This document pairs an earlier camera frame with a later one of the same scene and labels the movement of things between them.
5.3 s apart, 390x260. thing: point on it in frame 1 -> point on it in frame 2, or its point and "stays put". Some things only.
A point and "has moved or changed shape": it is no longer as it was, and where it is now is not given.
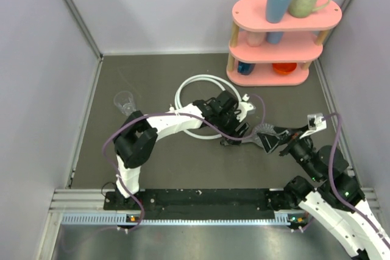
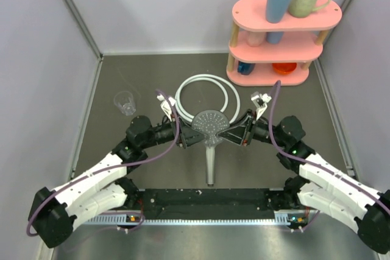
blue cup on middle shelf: x=273 y=37 stays put
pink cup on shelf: x=254 y=39 stays put
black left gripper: x=231 y=131 -> x=187 y=130
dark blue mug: x=245 y=68 stays put
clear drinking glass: x=124 y=100 stays put
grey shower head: x=264 y=128 has moved or changed shape
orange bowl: x=284 y=68 stays put
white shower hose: x=195 y=77 has moved or changed shape
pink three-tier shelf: x=263 y=53 stays put
